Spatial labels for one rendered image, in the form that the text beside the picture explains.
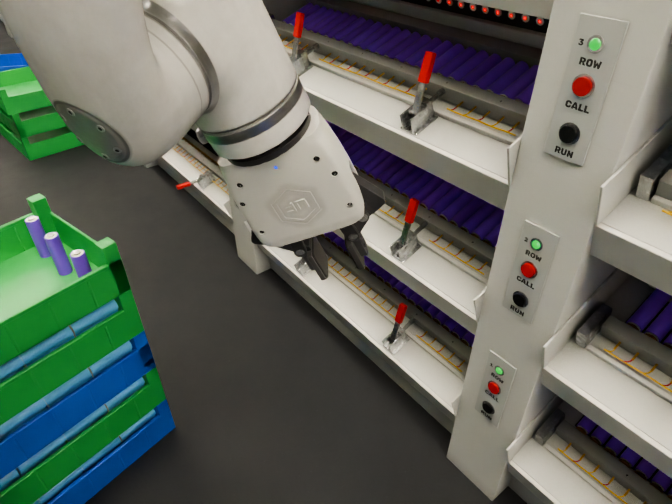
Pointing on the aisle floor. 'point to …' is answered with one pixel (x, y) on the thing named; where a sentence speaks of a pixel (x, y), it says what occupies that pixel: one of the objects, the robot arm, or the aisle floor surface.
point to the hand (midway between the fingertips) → (336, 252)
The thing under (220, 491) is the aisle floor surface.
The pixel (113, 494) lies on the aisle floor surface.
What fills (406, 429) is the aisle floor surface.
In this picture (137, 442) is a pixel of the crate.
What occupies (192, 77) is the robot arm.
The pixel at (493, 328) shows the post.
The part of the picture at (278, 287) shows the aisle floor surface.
